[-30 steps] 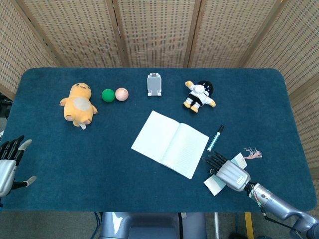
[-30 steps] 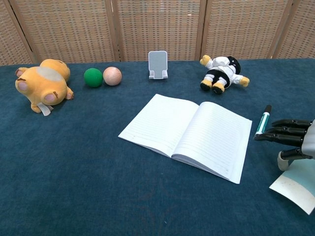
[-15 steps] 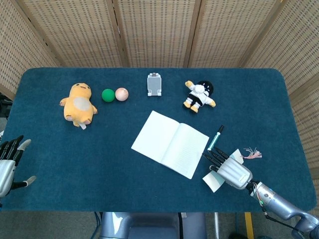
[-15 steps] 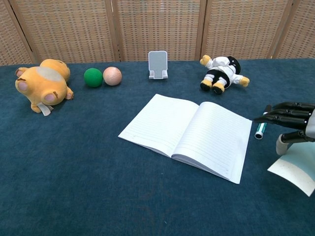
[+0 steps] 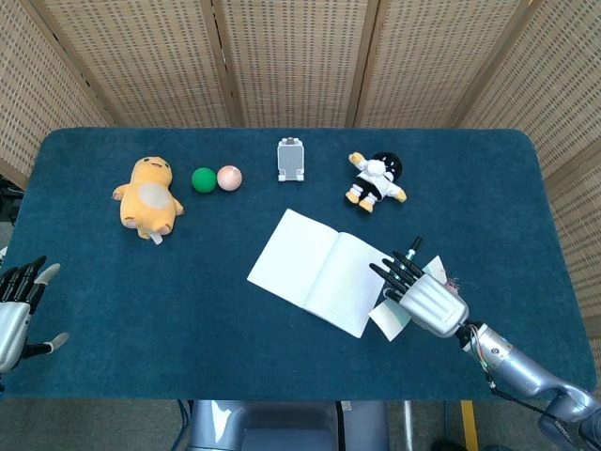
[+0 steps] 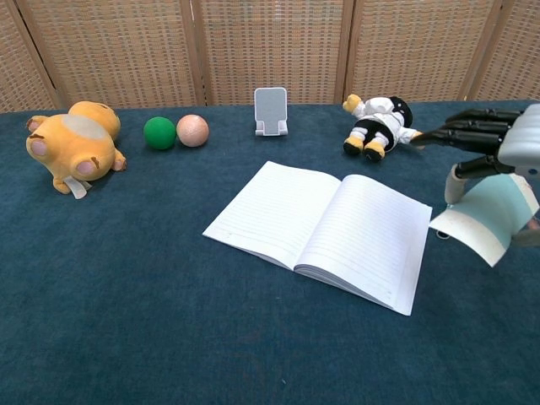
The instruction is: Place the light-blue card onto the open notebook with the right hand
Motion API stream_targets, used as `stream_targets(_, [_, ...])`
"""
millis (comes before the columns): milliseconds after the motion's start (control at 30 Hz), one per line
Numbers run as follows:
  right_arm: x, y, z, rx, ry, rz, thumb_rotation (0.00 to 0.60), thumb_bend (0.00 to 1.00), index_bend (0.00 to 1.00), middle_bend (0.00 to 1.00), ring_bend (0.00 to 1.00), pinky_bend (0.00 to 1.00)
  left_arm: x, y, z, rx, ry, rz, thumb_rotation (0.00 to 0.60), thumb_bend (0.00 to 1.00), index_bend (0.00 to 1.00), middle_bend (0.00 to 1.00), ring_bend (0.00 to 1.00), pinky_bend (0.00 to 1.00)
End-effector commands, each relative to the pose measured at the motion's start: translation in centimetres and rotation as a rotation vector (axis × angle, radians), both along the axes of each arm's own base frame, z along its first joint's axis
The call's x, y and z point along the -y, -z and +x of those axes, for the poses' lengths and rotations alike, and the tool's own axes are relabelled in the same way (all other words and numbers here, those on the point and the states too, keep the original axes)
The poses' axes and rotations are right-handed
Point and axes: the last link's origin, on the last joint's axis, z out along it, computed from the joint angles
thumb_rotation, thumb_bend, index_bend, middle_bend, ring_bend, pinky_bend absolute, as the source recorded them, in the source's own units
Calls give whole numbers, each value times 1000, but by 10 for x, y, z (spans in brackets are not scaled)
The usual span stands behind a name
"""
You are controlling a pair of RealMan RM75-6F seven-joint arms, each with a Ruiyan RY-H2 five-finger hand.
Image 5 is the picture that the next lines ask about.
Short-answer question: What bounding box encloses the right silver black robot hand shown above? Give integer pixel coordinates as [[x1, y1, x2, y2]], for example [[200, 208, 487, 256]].
[[369, 251, 470, 339]]

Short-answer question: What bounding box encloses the open white lined notebook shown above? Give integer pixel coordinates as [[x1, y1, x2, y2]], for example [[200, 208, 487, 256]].
[[246, 209, 395, 339]]

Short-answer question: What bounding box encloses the light blue paper bookmark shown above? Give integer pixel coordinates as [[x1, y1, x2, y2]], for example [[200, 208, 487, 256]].
[[368, 255, 462, 342]]

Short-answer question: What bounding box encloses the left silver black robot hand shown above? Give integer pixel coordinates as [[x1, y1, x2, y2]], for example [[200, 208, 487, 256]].
[[0, 256, 70, 376]]

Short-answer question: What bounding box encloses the pink ball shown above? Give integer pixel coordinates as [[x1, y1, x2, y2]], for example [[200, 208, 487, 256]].
[[216, 164, 244, 192]]

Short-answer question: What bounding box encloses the blue floor cable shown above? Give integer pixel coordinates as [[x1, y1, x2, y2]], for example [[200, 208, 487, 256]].
[[439, 401, 455, 443], [176, 399, 195, 451]]

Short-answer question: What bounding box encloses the woven bamboo folding screen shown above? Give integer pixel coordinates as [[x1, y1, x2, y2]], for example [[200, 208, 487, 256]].
[[0, 0, 601, 330]]

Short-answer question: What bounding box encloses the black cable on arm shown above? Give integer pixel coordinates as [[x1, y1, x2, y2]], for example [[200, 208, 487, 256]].
[[485, 370, 588, 443]]

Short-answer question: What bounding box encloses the yellow plush toy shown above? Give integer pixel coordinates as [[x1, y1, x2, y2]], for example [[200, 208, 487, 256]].
[[111, 156, 185, 246]]

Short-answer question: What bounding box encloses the black white plush doll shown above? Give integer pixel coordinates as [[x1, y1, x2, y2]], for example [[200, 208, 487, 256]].
[[346, 150, 408, 214]]

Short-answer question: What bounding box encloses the green ball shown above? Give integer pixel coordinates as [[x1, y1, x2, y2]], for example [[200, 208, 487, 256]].
[[191, 167, 219, 194]]

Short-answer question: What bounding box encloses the dark blue table cloth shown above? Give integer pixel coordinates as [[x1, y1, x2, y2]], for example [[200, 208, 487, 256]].
[[0, 127, 597, 402]]

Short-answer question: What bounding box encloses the grey robot torso base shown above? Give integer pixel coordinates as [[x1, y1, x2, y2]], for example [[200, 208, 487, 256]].
[[187, 399, 391, 451]]

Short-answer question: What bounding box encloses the white grey phone stand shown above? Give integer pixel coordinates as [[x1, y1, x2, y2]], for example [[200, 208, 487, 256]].
[[276, 136, 307, 183]]

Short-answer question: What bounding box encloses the teal pen with black cap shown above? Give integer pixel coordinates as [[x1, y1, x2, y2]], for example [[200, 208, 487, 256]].
[[402, 236, 424, 265]]

